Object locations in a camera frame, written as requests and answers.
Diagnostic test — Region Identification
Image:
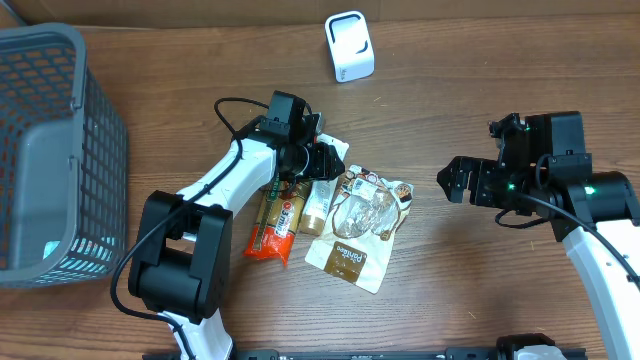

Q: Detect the white barcode scanner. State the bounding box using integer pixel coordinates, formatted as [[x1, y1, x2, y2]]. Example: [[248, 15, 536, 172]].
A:
[[324, 10, 375, 83]]

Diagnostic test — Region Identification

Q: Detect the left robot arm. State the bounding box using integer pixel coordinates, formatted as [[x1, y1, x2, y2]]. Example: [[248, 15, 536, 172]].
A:
[[123, 110, 344, 359]]

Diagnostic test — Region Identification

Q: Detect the grey plastic mesh basket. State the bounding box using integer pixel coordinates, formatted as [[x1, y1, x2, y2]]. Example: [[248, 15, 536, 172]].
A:
[[1, 23, 129, 288]]

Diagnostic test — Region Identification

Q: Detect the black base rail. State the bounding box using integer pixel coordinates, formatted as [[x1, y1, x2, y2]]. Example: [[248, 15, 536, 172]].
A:
[[142, 347, 589, 360]]

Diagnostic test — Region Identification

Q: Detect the red orange spaghetti pack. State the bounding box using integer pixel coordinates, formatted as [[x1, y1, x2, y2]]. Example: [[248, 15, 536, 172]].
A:
[[244, 177, 311, 265]]

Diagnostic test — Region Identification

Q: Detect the teal tissue wipes pack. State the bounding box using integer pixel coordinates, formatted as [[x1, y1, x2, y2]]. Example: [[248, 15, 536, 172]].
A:
[[43, 241, 60, 259]]

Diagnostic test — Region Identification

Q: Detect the beige bread snack bag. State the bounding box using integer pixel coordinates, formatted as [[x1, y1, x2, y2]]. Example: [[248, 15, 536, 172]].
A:
[[305, 165, 414, 294]]

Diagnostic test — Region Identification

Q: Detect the white cream tube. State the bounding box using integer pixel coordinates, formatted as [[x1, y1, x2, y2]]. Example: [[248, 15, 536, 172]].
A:
[[298, 134, 349, 235]]

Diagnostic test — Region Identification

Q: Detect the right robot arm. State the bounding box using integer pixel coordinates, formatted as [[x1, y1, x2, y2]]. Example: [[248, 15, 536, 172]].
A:
[[437, 111, 639, 359]]

